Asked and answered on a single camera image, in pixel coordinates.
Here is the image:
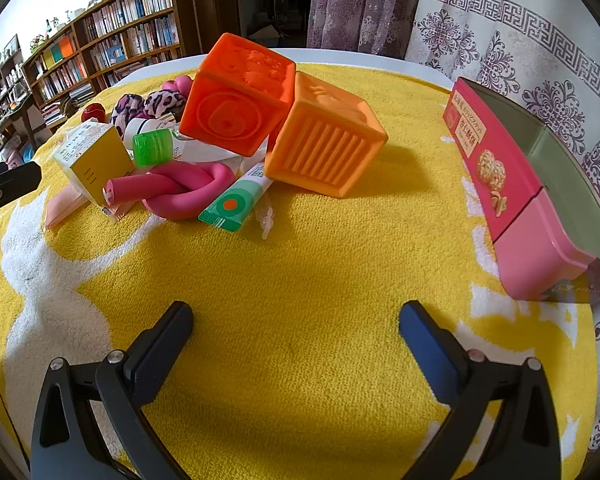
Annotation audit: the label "clear bottle with green cap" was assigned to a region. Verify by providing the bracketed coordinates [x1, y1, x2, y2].
[132, 127, 186, 168]

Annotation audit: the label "pink biscuit tin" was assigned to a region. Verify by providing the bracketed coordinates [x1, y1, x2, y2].
[442, 77, 600, 305]

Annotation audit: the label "white curtain purple pattern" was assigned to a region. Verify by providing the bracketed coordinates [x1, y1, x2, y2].
[405, 0, 600, 456]

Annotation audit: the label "small pink foam twist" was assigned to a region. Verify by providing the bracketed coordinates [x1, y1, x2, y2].
[161, 75, 196, 98]

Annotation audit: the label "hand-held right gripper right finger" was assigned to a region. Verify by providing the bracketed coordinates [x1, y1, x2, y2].
[399, 301, 563, 480]

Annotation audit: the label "yellow and white carton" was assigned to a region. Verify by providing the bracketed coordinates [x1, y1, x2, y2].
[53, 122, 136, 207]

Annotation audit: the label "green and white toothpaste tube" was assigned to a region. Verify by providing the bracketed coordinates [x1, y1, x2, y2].
[198, 162, 271, 232]

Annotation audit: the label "clear plastic dropper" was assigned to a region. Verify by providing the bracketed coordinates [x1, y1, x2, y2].
[256, 205, 276, 240]

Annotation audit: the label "pink packet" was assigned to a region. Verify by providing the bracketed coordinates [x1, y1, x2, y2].
[45, 184, 88, 231]

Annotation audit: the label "light orange toy cube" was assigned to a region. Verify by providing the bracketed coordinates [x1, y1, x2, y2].
[264, 71, 388, 198]

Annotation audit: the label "rows of books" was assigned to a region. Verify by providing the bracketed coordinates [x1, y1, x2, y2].
[30, 0, 181, 116]

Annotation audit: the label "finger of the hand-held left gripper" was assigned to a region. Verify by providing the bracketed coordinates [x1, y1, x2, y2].
[0, 161, 42, 223]

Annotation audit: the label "dark orange toy cube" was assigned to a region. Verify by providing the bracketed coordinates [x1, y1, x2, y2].
[179, 32, 297, 158]

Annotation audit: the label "yellow towel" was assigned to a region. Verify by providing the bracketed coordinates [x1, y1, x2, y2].
[0, 62, 596, 480]

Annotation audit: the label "wooden bookshelf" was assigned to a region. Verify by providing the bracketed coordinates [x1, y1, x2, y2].
[22, 0, 196, 126]

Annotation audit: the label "cardboard box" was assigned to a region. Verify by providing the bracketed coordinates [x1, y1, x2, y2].
[245, 22, 283, 52]

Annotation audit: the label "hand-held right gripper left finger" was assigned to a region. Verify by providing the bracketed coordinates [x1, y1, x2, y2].
[30, 301, 196, 480]

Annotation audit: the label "leopard print scrunchie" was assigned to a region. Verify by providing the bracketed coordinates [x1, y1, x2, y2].
[111, 89, 187, 138]

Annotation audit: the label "large pink foam twist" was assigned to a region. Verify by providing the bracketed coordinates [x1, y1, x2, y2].
[104, 160, 237, 221]

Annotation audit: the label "curtain with purple hem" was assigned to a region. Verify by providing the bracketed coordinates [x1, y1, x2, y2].
[307, 0, 423, 61]

